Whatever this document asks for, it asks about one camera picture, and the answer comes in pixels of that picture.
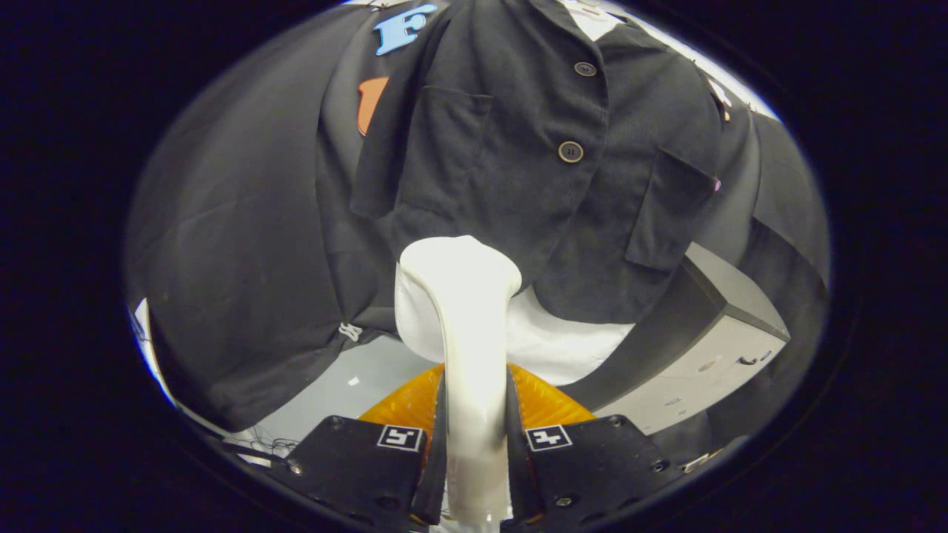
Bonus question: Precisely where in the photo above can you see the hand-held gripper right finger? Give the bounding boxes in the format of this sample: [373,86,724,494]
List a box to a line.
[506,363,672,531]

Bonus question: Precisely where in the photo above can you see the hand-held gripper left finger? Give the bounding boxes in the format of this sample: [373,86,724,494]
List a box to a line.
[267,363,449,533]

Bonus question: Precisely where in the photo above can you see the white garment steamer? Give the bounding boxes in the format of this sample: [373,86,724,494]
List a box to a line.
[394,235,524,532]

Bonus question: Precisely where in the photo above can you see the black suit jacket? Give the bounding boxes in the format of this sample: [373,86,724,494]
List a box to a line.
[318,0,764,325]

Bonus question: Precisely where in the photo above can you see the white mannequin torso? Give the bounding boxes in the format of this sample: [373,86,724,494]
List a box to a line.
[507,0,639,386]

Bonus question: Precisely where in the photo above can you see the grey cabinet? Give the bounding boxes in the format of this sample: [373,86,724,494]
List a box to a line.
[559,242,792,436]

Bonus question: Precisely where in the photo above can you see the black backdrop cloth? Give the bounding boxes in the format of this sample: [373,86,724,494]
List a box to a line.
[124,4,830,460]

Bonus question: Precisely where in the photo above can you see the thin black floor cables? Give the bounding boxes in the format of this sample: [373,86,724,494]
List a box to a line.
[221,435,298,458]

